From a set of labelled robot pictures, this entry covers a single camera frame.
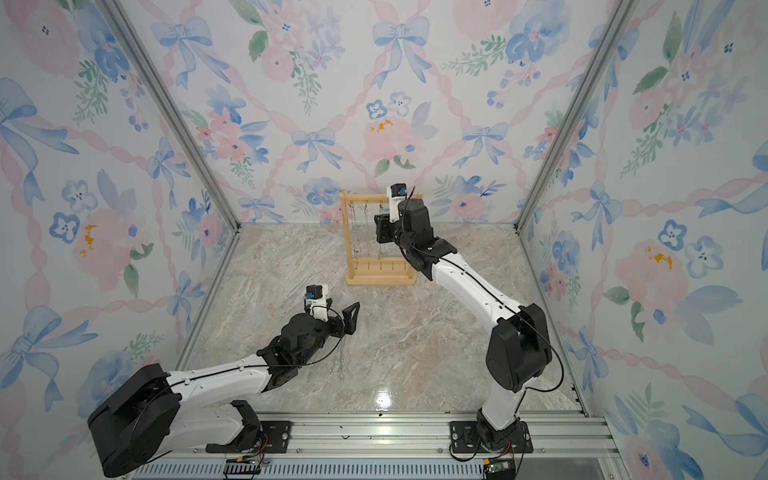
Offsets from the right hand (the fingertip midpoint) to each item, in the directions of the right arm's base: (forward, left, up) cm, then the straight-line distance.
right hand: (380, 214), depth 82 cm
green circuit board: (-54, -29, -34) cm, 70 cm away
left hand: (-19, +9, -15) cm, 25 cm away
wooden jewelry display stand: (+3, +4, -30) cm, 30 cm away
